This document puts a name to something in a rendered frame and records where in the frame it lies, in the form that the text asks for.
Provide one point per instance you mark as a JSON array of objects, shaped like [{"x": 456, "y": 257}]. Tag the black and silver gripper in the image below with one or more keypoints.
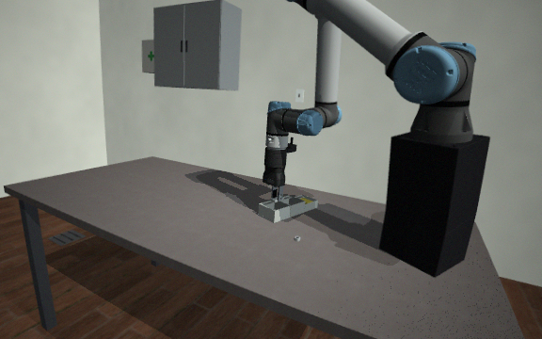
[{"x": 275, "y": 163}]

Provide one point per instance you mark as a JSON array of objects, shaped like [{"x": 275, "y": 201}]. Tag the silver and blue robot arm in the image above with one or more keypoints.
[{"x": 422, "y": 74}]

